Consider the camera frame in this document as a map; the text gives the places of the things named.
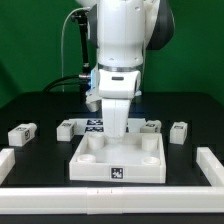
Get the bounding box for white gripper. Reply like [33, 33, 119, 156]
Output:
[102, 99, 131, 139]

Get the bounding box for white square tabletop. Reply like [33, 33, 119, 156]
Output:
[69, 132, 166, 184]

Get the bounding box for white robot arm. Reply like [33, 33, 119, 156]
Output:
[76, 0, 175, 139]

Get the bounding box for white right fence piece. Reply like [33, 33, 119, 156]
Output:
[196, 147, 224, 187]

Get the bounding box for white fence piece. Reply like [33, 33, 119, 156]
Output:
[0, 148, 15, 185]
[196, 147, 224, 187]

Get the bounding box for white left fence piece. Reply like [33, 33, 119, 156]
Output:
[0, 148, 15, 185]

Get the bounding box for white marker base plate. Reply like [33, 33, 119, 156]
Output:
[74, 118, 146, 135]

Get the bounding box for black cables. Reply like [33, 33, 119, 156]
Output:
[42, 75, 91, 93]

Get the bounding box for white front fence rail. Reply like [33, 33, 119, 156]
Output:
[0, 187, 224, 214]

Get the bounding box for black camera stand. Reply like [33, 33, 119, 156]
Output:
[71, 9, 91, 80]

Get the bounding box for white cable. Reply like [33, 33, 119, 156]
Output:
[60, 7, 91, 93]

